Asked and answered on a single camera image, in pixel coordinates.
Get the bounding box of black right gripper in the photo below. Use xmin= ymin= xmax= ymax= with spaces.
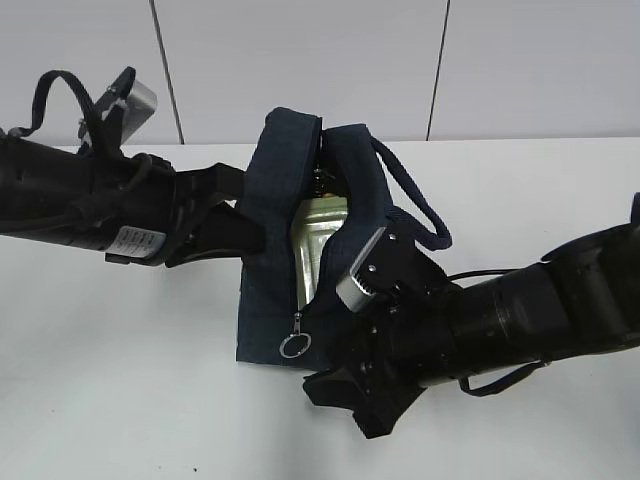
xmin=302 ymin=234 xmax=458 ymax=439

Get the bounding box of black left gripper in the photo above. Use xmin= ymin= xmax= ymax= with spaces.
xmin=159 ymin=163 xmax=265 ymax=268

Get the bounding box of green ribbed pouch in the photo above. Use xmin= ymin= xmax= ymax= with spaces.
xmin=290 ymin=194 xmax=348 ymax=309

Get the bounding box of dark blue fabric bag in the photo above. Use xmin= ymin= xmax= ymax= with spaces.
xmin=236 ymin=107 xmax=452 ymax=371

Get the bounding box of metal zipper pull with ring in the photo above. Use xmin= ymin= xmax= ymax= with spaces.
xmin=279 ymin=311 xmax=312 ymax=360

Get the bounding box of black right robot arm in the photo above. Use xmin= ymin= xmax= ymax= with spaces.
xmin=303 ymin=211 xmax=639 ymax=439

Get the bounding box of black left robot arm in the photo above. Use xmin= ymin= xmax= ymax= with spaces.
xmin=1 ymin=136 xmax=265 ymax=268

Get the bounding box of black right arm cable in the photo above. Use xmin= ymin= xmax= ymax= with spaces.
xmin=447 ymin=269 xmax=551 ymax=399

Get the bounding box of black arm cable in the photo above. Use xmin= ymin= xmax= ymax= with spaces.
xmin=7 ymin=69 xmax=174 ymax=236
xmin=447 ymin=269 xmax=551 ymax=399

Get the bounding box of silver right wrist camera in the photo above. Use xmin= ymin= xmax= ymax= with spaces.
xmin=335 ymin=227 xmax=387 ymax=313

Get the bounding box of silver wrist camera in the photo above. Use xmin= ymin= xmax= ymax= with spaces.
xmin=335 ymin=227 xmax=387 ymax=313
xmin=95 ymin=66 xmax=158 ymax=146

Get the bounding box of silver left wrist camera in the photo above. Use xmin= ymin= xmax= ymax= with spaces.
xmin=95 ymin=66 xmax=158 ymax=146

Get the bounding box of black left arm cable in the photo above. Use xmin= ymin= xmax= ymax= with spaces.
xmin=7 ymin=69 xmax=174 ymax=236

